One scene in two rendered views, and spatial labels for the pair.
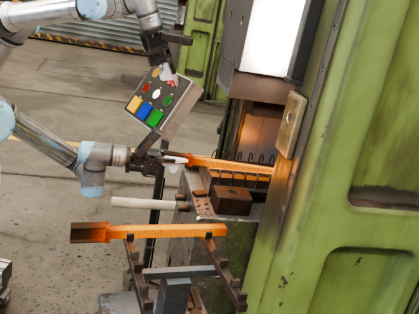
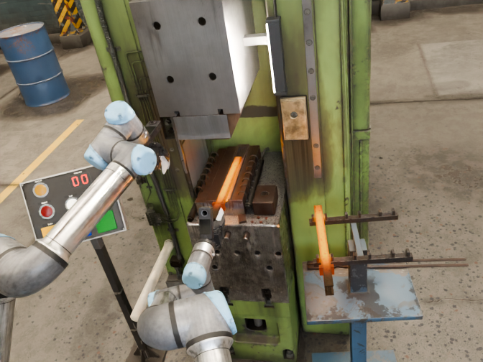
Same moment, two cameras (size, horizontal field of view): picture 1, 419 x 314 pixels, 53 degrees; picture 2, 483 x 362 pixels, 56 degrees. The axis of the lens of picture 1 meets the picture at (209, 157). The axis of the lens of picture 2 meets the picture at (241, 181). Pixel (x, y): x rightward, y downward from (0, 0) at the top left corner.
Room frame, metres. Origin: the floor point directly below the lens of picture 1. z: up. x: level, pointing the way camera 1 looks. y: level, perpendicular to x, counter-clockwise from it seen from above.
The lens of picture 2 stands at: (0.54, 1.20, 2.05)
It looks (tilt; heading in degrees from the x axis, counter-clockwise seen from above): 34 degrees down; 302
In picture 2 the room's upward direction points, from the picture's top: 10 degrees counter-clockwise
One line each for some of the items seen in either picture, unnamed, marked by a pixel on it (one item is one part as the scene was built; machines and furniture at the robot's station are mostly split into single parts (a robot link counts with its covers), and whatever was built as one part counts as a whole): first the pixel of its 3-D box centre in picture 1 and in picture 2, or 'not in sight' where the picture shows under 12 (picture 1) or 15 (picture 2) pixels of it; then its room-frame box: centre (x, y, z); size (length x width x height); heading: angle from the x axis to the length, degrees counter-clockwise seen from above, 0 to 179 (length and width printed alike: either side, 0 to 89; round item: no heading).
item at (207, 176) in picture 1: (259, 177); (230, 177); (1.46, -0.20, 0.96); 0.42 x 0.20 x 0.09; 105
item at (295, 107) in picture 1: (290, 124); (295, 118); (1.14, -0.20, 1.27); 0.09 x 0.02 x 0.17; 15
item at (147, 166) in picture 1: (143, 160); (209, 238); (1.33, 0.22, 0.99); 0.12 x 0.08 x 0.09; 105
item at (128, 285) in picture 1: (143, 275); (144, 351); (1.93, 0.23, 0.05); 0.22 x 0.22 x 0.09; 15
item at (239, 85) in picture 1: (282, 84); (215, 102); (1.46, -0.20, 1.32); 0.42 x 0.20 x 0.10; 105
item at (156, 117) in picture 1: (156, 119); (105, 221); (1.77, 0.26, 1.01); 0.07 x 0.05 x 0.07; 40
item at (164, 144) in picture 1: (156, 198); (116, 287); (1.92, 0.23, 0.54); 0.04 x 0.04 x 1.08; 15
